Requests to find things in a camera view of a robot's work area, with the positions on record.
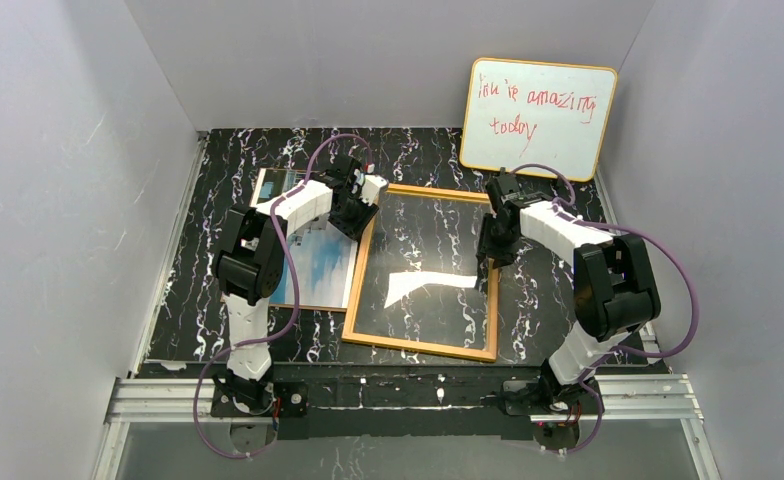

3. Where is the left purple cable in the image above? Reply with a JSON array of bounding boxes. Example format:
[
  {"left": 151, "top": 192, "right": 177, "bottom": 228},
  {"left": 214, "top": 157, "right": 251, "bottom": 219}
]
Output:
[{"left": 193, "top": 133, "right": 375, "bottom": 461}]

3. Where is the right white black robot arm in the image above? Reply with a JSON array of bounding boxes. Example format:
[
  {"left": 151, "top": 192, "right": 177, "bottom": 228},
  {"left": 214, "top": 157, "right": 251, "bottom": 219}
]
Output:
[{"left": 476, "top": 170, "right": 661, "bottom": 404}]

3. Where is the yellow wooden picture frame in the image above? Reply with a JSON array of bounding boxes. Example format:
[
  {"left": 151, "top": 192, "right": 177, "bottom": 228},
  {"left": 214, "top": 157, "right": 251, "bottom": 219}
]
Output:
[{"left": 340, "top": 184, "right": 501, "bottom": 364}]

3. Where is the purple cable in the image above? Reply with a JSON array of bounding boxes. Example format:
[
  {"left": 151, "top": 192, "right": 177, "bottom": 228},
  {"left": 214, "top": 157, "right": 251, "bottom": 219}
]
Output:
[
  {"left": 507, "top": 163, "right": 701, "bottom": 456},
  {"left": 193, "top": 133, "right": 375, "bottom": 461}
]

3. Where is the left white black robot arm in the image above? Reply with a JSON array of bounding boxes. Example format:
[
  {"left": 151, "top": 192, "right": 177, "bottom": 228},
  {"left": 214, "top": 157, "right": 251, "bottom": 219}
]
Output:
[{"left": 213, "top": 156, "right": 389, "bottom": 405}]

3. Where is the whiteboard with red writing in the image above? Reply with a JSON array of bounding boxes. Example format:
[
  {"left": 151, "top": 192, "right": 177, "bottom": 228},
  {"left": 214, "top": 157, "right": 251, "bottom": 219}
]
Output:
[{"left": 459, "top": 57, "right": 618, "bottom": 182}]

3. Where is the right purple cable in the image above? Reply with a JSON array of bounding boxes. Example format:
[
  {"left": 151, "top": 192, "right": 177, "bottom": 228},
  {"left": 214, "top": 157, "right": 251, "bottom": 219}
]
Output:
[{"left": 507, "top": 163, "right": 701, "bottom": 456}]

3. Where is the aluminium rail with black bases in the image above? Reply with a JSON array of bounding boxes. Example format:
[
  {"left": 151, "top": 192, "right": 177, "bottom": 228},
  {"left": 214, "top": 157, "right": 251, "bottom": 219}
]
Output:
[{"left": 106, "top": 364, "right": 703, "bottom": 440}]

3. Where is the building and sky photo board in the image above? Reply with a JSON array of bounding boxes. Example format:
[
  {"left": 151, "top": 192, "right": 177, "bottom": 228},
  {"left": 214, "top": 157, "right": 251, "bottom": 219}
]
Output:
[{"left": 250, "top": 168, "right": 358, "bottom": 311}]

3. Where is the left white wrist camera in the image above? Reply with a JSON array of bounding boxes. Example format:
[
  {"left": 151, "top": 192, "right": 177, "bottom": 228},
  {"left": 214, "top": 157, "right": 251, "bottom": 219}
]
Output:
[{"left": 359, "top": 174, "right": 389, "bottom": 205}]

